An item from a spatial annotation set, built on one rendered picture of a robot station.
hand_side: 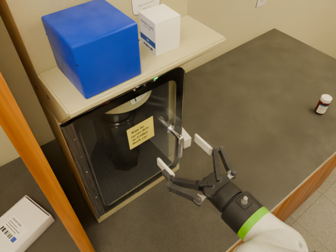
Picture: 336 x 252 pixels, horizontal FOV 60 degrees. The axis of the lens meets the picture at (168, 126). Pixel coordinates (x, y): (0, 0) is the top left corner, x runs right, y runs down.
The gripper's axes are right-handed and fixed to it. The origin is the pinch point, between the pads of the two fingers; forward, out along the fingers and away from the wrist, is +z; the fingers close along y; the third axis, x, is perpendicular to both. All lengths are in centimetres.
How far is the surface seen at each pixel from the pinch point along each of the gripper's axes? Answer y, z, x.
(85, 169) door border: 24.9, 4.5, -8.6
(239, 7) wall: -78, 49, 0
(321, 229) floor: -89, -39, 114
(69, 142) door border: 26.1, 4.2, -20.0
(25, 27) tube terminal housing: 26, 6, -44
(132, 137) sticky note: 11.8, 4.4, -10.7
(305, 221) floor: -85, -29, 114
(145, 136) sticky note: 8.1, 4.4, -8.4
